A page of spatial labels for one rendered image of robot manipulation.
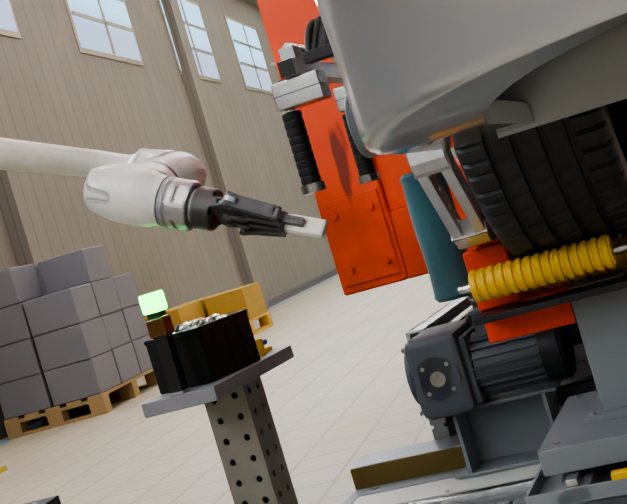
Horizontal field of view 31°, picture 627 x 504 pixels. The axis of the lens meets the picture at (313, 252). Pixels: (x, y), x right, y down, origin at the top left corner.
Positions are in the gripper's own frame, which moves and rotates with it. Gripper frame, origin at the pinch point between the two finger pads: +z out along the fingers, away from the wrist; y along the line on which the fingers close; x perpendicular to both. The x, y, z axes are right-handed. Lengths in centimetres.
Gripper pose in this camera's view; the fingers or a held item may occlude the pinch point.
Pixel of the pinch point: (305, 226)
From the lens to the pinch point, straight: 193.2
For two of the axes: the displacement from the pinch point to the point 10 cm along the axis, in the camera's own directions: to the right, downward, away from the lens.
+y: -2.0, -4.1, -8.9
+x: 2.7, -8.9, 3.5
